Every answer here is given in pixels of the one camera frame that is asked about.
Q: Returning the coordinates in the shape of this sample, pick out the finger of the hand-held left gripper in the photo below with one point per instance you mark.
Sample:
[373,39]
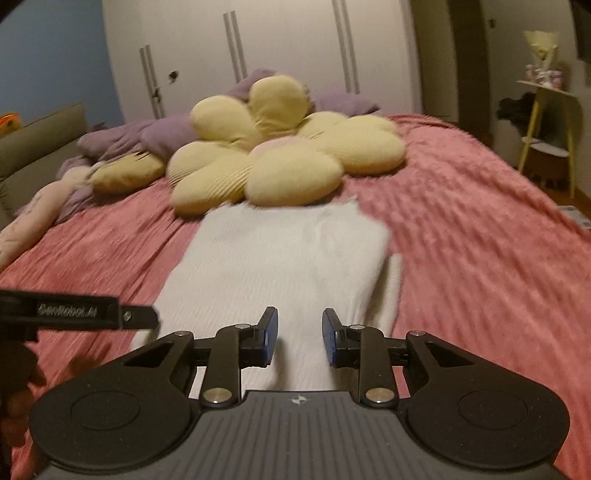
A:
[138,317]

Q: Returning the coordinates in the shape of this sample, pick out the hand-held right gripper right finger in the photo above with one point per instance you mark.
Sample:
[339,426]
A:
[330,337]

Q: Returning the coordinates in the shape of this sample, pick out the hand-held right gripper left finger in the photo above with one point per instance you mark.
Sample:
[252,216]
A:
[270,334]

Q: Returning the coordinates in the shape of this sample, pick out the white knit sweater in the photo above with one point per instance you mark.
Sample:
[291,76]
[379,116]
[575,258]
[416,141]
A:
[277,258]

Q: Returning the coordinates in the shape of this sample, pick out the person's left hand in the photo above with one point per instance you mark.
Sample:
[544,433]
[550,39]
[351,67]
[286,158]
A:
[23,383]

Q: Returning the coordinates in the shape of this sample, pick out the long cream plush toy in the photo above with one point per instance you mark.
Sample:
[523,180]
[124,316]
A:
[27,217]

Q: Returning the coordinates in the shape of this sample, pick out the small yellow pillow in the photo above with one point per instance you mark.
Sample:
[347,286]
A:
[127,171]

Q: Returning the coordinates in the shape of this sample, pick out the pink ribbed bedspread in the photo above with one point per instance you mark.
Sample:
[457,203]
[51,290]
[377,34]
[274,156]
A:
[485,300]

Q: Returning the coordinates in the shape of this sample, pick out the grey-green sofa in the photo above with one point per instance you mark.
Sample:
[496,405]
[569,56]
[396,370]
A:
[37,147]

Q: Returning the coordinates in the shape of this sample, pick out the yellow flower-shaped pillow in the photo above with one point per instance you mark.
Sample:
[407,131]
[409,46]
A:
[286,157]

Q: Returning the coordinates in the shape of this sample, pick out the purple blanket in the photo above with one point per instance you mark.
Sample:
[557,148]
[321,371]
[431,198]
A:
[152,134]

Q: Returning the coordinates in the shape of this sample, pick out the orange plush toy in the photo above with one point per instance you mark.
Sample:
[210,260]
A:
[9,124]

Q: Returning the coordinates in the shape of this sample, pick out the papers on floor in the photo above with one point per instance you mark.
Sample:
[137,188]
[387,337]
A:
[576,216]

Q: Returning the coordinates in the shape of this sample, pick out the round brown basket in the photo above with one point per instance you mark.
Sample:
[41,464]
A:
[547,164]

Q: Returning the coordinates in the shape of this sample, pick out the white wardrobe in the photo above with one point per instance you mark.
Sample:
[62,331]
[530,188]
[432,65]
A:
[277,50]

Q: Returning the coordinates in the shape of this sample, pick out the dark fluffy object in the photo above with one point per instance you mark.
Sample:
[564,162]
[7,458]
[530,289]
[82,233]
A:
[519,113]

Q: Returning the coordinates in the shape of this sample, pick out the brown door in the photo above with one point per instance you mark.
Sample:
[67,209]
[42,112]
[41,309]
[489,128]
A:
[452,60]

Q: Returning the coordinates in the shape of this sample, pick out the yellow side table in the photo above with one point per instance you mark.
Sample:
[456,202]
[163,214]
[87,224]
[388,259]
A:
[549,106]

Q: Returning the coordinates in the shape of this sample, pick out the small pink jars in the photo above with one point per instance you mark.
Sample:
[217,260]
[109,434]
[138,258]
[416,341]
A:
[547,76]

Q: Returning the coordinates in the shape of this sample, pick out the pale yellow bouquet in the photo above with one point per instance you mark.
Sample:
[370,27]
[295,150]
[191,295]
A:
[542,48]

